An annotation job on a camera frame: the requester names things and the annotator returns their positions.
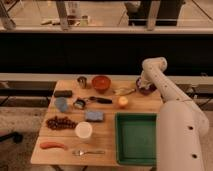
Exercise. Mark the yellow apple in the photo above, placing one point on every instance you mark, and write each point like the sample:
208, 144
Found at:
123, 102

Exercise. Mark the banana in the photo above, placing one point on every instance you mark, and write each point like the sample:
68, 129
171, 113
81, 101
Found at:
123, 91

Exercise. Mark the orange carrot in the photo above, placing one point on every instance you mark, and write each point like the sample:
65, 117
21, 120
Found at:
48, 145

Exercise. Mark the red bowl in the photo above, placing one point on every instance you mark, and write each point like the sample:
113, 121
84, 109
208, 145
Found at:
101, 83

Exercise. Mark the bunch of red grapes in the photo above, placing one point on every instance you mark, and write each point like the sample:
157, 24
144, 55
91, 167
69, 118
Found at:
60, 123

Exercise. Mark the blue sponge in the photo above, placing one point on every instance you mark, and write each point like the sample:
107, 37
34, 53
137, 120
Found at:
94, 116

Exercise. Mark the small dark tin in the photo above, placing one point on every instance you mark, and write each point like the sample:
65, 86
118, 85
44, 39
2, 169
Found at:
79, 104

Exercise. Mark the blue cup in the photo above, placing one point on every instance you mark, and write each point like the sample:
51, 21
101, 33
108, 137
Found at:
61, 104

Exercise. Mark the black rectangular block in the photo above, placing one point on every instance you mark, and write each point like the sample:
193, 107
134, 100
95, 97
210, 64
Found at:
63, 93

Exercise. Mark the green plastic tray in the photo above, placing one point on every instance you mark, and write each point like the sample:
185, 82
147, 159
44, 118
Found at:
135, 137

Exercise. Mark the metal fork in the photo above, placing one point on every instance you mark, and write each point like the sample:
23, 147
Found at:
82, 152

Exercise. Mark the small metal cup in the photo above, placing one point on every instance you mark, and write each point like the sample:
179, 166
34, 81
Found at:
82, 81

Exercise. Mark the black handled tool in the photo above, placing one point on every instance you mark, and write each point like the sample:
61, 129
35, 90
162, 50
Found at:
98, 100

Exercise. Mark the purple bowl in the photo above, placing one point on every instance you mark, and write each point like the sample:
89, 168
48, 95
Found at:
144, 91

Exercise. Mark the white plastic cup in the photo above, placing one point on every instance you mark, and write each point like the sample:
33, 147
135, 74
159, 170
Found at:
84, 130

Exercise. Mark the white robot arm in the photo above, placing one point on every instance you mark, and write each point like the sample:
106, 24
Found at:
180, 122

